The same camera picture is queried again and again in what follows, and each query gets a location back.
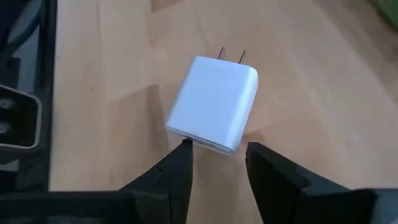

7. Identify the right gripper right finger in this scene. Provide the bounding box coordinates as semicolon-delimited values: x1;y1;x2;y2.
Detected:
245;142;398;224

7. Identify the white wall charger plug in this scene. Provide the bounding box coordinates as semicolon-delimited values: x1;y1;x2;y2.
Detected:
164;46;259;156

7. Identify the black aluminium frame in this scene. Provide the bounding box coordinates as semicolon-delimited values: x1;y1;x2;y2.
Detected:
0;0;58;192

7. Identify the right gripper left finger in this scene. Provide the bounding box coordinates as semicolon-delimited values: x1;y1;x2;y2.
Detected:
0;139;194;224

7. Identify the white Acer card reader box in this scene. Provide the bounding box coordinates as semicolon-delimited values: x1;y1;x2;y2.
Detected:
368;0;398;31

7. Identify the grey metal bracket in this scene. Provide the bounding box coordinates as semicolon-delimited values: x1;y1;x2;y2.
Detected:
0;83;44;158

